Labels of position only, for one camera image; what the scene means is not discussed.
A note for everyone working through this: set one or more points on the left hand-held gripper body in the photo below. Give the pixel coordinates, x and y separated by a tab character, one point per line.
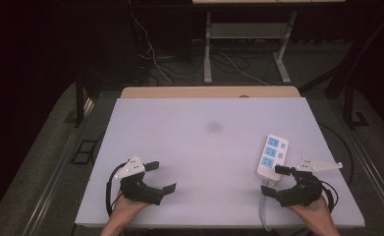
137	191

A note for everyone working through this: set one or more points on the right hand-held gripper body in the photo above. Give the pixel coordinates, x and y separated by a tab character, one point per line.
302	190

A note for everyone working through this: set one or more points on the white power strip blue sockets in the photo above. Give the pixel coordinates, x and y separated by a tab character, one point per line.
271	159

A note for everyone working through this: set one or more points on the person's left hand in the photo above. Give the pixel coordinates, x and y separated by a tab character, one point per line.
127	208

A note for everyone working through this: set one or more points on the person's right hand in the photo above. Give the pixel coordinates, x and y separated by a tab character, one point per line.
312	213

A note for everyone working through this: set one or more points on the wooden table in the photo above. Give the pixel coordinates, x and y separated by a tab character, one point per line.
209	92

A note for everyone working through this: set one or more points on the black metal stand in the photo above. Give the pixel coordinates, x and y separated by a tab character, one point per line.
79	101
353	105

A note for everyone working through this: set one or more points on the black floor bracket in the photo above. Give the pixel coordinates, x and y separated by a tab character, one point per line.
83	152

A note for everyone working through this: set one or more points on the metal floor rail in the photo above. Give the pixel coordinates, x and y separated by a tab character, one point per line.
374	177
53	183

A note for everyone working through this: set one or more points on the grey metal table frame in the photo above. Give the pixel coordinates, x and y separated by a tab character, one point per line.
245	31

